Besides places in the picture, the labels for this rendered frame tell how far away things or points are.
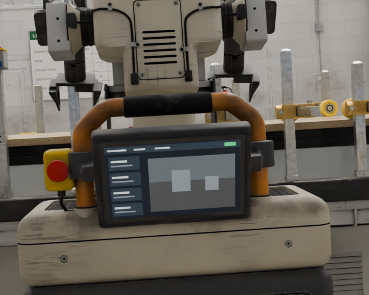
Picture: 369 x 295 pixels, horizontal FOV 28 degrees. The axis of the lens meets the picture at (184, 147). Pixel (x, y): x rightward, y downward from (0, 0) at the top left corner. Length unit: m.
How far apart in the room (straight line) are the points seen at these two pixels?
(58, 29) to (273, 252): 0.72
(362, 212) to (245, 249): 1.48
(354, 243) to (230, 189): 1.78
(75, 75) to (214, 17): 0.54
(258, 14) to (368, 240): 1.49
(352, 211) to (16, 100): 7.60
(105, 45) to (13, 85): 8.36
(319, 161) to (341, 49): 7.23
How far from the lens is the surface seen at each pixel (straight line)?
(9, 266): 2.94
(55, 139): 2.80
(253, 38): 1.66
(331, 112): 3.51
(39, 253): 1.26
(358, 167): 2.66
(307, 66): 9.93
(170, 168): 1.18
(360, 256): 2.98
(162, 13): 1.59
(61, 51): 1.65
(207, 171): 1.19
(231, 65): 2.00
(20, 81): 9.91
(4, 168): 2.63
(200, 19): 1.59
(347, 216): 2.70
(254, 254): 1.27
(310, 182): 2.61
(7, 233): 2.68
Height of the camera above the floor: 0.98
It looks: 3 degrees down
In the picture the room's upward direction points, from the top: 3 degrees counter-clockwise
